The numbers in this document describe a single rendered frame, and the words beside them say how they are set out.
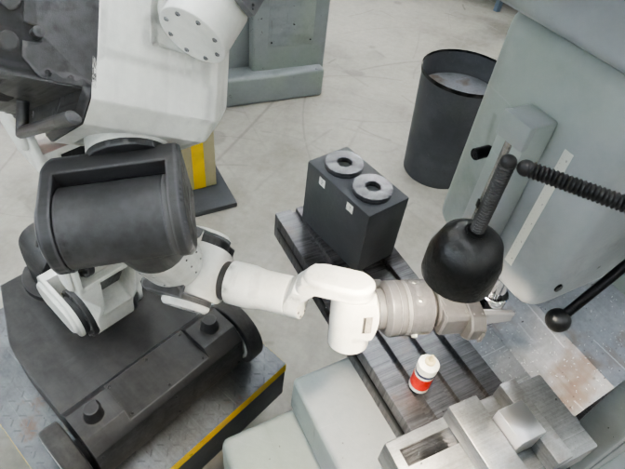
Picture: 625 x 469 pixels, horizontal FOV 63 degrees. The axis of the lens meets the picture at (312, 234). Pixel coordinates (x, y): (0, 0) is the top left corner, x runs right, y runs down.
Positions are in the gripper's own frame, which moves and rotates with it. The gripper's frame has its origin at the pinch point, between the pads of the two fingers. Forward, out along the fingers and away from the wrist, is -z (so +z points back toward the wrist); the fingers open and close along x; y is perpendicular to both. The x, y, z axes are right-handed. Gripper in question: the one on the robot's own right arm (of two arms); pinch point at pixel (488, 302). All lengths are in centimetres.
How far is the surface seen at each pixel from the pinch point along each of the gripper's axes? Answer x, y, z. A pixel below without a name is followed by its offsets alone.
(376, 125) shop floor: 225, 117, -58
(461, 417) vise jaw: -11.8, 15.9, 3.7
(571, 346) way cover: 4.3, 24.1, -29.9
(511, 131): -4.0, -35.9, 12.6
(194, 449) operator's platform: 13, 80, 52
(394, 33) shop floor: 361, 117, -106
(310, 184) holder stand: 47, 14, 21
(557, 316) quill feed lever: -14.2, -16.6, 3.1
